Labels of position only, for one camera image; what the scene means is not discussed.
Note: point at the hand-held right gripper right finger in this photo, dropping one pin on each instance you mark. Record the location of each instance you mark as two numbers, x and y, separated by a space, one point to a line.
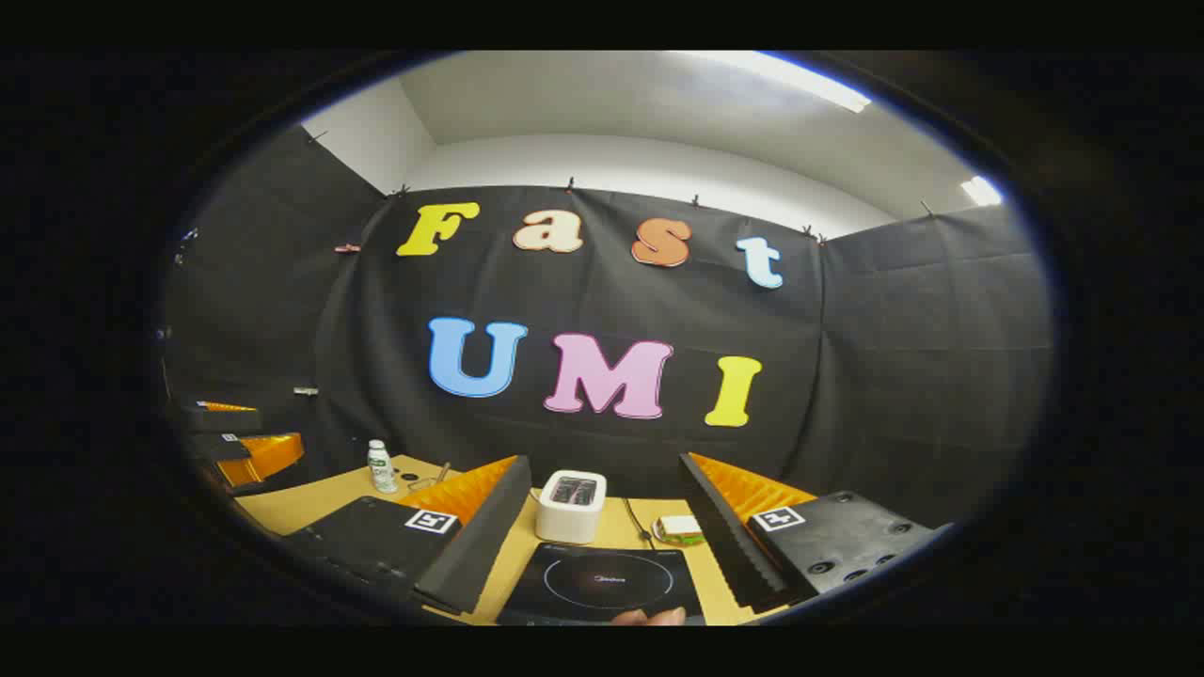
724 536

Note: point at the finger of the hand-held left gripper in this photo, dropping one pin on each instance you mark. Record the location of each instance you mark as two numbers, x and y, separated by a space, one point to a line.
221 418
268 456

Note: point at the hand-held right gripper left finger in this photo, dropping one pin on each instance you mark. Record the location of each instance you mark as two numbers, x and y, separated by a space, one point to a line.
489 536

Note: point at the black induction cooktop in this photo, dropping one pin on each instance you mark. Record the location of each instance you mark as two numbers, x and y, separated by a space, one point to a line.
602 583

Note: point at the white divided food tray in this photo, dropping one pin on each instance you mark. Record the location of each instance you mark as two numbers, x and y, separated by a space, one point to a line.
679 528

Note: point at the white toaster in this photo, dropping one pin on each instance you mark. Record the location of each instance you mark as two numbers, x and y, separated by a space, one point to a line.
569 517

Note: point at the white bottle with green label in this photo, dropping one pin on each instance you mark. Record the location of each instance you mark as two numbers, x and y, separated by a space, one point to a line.
382 475

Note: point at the black backdrop cloth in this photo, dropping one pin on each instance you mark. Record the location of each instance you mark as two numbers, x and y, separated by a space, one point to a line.
583 451

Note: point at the ceiling light panel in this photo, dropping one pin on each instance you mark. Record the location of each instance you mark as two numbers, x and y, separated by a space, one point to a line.
980 192

